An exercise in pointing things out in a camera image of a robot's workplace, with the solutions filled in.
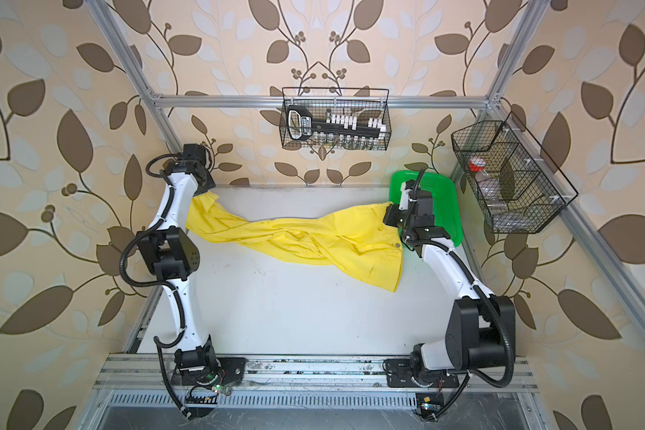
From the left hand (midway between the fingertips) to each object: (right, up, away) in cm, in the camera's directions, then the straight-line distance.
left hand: (197, 182), depth 93 cm
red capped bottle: (+92, +4, -13) cm, 93 cm away
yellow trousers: (+57, -20, +5) cm, 61 cm away
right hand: (+66, -10, -7) cm, 67 cm away
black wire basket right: (+104, 0, -11) cm, 105 cm away
